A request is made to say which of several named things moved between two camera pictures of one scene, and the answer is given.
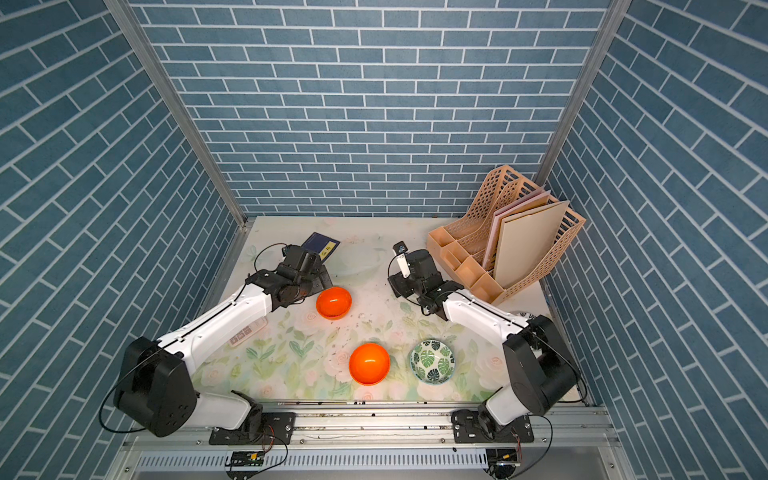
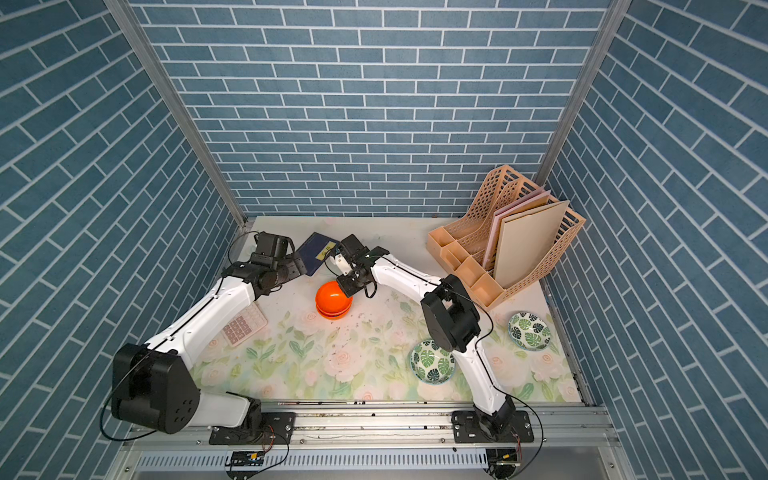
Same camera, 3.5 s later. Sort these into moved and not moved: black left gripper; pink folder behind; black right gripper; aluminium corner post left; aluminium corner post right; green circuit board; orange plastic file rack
Moved: black right gripper; black left gripper
Not moved: green circuit board; orange plastic file rack; aluminium corner post right; pink folder behind; aluminium corner post left
